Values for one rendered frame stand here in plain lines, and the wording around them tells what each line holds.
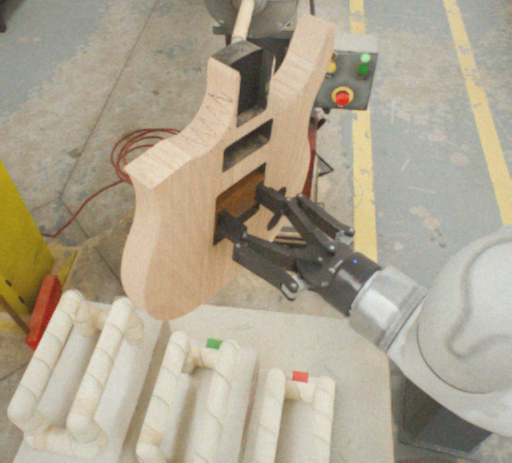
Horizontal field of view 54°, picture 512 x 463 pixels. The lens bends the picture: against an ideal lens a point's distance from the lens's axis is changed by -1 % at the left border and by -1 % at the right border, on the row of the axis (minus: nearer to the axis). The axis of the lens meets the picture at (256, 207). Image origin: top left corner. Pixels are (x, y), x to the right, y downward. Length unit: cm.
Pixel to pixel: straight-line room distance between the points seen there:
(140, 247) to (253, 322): 50
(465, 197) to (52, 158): 216
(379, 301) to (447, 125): 256
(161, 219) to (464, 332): 33
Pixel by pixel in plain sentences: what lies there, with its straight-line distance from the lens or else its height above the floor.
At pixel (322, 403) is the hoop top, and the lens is 87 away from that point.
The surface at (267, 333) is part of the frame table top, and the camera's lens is 105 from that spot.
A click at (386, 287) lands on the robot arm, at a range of 58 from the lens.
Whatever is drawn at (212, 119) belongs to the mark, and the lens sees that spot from 58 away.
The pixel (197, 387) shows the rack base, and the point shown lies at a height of 102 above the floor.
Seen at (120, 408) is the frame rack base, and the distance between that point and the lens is 83.
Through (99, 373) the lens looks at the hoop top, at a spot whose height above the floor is 121.
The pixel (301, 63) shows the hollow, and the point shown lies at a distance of 68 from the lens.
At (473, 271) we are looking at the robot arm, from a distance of 40.
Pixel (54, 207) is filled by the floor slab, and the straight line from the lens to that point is 265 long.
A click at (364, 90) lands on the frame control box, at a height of 100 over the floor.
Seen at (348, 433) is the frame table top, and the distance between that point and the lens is 99.
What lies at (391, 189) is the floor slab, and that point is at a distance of 263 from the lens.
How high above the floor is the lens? 187
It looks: 49 degrees down
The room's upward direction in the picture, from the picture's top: straight up
